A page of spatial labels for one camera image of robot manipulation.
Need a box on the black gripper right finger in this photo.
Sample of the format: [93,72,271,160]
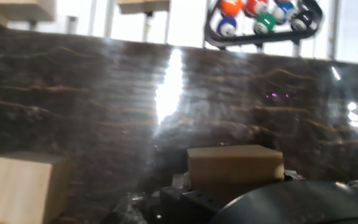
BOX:
[283,169,305,182]

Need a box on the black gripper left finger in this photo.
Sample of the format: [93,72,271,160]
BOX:
[147,170,228,224]

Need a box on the large wooden cube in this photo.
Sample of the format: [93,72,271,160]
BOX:
[186,144,285,200]
[0,151,71,224]

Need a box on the black triangle ball rack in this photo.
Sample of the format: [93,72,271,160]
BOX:
[203,0,324,50]

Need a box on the green billiard ball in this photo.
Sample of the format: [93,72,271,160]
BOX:
[253,12,278,35]

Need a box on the black billiard ball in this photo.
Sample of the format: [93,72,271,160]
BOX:
[290,10,318,32]

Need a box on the dark marble pattern mat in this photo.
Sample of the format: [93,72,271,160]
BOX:
[0,27,358,224]

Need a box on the blue billiard ball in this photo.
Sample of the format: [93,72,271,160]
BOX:
[216,16,239,38]
[271,1,296,25]

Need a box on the red billiard ball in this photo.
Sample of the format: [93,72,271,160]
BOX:
[244,0,269,18]

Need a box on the orange billiard ball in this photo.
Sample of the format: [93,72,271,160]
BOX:
[219,0,244,18]

